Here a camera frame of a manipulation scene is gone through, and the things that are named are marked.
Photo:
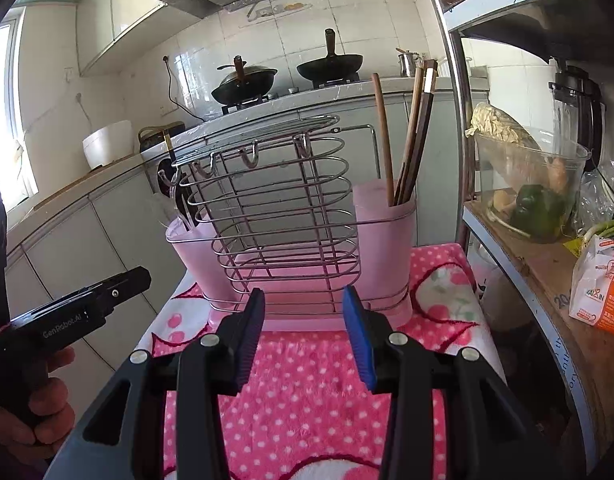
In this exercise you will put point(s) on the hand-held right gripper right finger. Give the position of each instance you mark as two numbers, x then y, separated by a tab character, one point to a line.
359	345

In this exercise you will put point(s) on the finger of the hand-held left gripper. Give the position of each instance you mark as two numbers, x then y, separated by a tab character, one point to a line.
122	287

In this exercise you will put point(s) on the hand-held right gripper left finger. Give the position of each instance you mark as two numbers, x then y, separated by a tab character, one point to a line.
252	340

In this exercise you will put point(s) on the pink plastic utensil cup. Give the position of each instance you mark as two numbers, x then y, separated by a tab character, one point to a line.
197	265
382	240

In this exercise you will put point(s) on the person's left hand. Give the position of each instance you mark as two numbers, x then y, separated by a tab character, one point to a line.
52	410

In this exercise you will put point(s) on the pink plastic drip tray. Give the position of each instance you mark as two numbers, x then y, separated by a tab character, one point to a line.
312	319

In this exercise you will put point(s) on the pink dotted cloth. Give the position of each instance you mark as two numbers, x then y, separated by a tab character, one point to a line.
307	410

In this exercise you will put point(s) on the white rice cooker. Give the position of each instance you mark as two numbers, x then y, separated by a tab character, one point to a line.
109	145

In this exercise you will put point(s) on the dark woven basket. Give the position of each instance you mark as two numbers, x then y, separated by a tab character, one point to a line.
157	137

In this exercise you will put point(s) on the kitchen window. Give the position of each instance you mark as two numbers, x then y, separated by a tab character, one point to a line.
12	110

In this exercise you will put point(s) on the reddish brown chopstick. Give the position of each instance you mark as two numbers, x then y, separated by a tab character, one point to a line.
382	130

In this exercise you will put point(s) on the green bell pepper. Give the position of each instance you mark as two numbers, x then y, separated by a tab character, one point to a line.
537	210

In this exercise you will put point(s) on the light brown chopstick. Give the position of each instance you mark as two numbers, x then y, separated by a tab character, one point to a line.
412	125

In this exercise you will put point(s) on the dark brown chopstick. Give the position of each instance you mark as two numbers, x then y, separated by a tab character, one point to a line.
426	110

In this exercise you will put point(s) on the black gas stove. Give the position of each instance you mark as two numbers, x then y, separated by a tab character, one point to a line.
287	95

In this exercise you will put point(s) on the grey wok lid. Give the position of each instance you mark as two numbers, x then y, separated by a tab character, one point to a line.
252	74

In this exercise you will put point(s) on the orange and white carton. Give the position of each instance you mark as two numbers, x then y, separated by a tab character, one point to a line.
604	290

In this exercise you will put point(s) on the metal storage rack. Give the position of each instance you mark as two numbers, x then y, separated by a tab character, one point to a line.
454	110

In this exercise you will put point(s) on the orange carrot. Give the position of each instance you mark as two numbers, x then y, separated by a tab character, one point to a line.
559	172

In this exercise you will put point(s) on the napa cabbage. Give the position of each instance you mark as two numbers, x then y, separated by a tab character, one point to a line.
502	122

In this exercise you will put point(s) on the green onions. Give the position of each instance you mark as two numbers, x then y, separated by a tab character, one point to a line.
609	227

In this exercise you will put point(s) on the clear glass bowl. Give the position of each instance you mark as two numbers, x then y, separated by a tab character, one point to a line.
577	170

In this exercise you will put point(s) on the steel kettle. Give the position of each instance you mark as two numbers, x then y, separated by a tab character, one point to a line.
408	64

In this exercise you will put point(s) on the clear plastic bag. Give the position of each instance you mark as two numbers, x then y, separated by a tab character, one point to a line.
604	190

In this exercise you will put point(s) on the black blender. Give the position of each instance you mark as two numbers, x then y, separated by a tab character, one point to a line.
579	105

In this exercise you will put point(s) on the pale upper wall cabinets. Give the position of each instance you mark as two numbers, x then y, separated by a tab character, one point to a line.
132	5

